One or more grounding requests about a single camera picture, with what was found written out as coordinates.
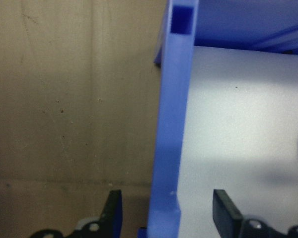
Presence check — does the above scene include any blue plastic button bin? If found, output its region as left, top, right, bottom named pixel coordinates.
left=138, top=0, right=298, bottom=238

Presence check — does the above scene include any white foam pad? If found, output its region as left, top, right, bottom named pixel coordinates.
left=175, top=45, right=298, bottom=238

